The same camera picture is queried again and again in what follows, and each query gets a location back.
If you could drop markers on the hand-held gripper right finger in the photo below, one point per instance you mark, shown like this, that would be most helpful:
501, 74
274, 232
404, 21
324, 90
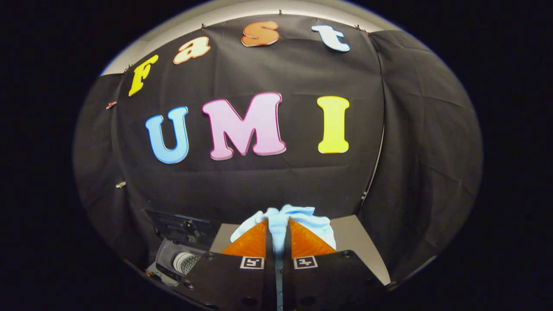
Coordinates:
288, 285

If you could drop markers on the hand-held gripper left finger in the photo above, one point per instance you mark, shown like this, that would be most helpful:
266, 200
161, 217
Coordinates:
270, 280

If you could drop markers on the light blue polo shirt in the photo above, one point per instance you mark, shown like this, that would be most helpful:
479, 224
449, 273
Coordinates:
298, 220

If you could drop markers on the grey washing machine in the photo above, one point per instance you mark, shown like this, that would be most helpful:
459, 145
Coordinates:
170, 259

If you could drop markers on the black backdrop cloth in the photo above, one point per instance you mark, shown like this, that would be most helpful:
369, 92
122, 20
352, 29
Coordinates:
281, 181

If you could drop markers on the silver clip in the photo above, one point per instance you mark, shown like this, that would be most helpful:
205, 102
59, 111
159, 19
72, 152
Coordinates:
120, 184

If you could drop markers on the pink clip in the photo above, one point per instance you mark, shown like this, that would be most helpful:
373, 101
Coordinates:
111, 105

